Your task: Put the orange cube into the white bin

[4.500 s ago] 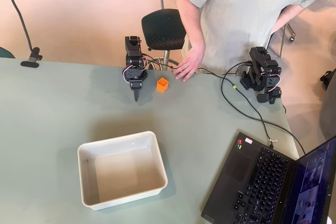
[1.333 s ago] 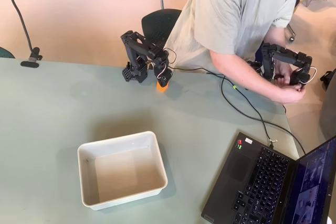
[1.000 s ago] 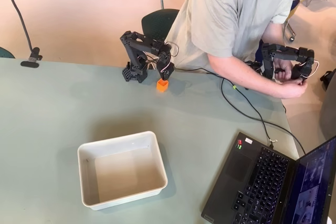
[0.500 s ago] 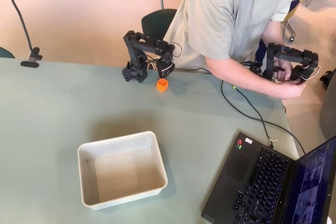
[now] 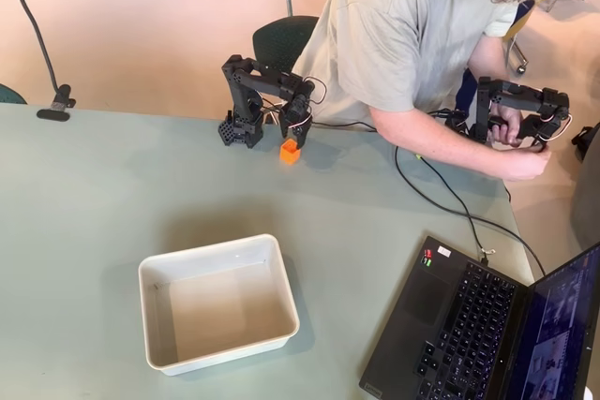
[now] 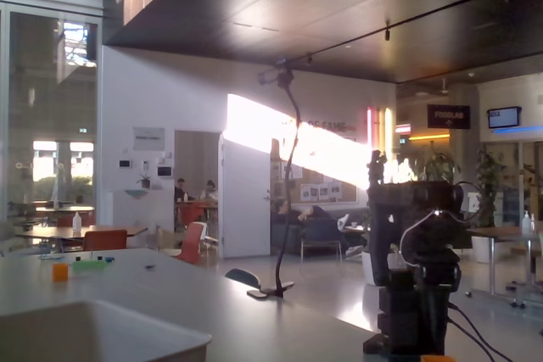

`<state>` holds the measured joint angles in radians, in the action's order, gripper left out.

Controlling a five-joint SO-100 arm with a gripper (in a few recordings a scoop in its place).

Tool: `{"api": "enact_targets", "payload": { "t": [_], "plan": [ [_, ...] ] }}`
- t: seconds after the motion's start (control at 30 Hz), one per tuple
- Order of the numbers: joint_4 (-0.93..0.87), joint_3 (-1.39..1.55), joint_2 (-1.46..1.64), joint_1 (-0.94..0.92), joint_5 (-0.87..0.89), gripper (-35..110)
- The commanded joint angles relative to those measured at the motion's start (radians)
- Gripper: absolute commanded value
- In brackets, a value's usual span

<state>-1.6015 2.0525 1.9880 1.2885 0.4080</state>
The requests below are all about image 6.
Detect white wall notice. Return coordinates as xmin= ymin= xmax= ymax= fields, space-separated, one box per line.
xmin=132 ymin=125 xmax=166 ymax=153

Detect orange cafe chair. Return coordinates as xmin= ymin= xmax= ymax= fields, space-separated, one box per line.
xmin=81 ymin=229 xmax=129 ymax=252

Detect seated person in dark top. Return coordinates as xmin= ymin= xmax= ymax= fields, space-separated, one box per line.
xmin=174 ymin=177 xmax=191 ymax=203

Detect dark metal frame chair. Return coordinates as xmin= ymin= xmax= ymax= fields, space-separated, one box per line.
xmin=299 ymin=217 xmax=344 ymax=273

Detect seated person in white top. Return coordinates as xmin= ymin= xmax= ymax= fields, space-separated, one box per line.
xmin=200 ymin=180 xmax=219 ymax=203

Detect camera on gooseneck holder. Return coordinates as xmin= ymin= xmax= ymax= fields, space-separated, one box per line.
xmin=257 ymin=58 xmax=296 ymax=86

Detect black gooseneck clamp holder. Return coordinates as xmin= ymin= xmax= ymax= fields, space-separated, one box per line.
xmin=247 ymin=81 xmax=297 ymax=300

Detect white round planter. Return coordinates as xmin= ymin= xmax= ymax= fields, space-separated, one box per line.
xmin=471 ymin=234 xmax=494 ymax=265

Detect red orange shell chair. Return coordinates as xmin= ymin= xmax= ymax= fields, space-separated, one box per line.
xmin=174 ymin=221 xmax=208 ymax=266

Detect white plastic bin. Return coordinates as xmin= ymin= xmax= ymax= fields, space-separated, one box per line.
xmin=0 ymin=298 xmax=213 ymax=362

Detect white open door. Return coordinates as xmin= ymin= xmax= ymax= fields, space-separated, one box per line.
xmin=219 ymin=133 xmax=272 ymax=259

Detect teal chair backrest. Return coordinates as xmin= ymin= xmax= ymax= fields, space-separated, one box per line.
xmin=224 ymin=267 xmax=261 ymax=290

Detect wooden cafe table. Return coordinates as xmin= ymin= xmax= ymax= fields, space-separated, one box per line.
xmin=15 ymin=224 xmax=149 ymax=253

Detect tall green potted plant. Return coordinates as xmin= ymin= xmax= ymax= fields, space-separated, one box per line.
xmin=473 ymin=148 xmax=507 ymax=228

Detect person lounging on sofa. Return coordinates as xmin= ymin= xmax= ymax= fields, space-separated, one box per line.
xmin=272 ymin=198 xmax=367 ymax=258

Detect flat green plastic piece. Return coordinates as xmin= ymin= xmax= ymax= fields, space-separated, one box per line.
xmin=70 ymin=259 xmax=108 ymax=272

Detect dark Foodlab hanging sign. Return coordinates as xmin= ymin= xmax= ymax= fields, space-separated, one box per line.
xmin=426 ymin=103 xmax=472 ymax=130

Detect wall mounted screen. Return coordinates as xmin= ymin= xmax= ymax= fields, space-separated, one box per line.
xmin=486 ymin=105 xmax=523 ymax=130

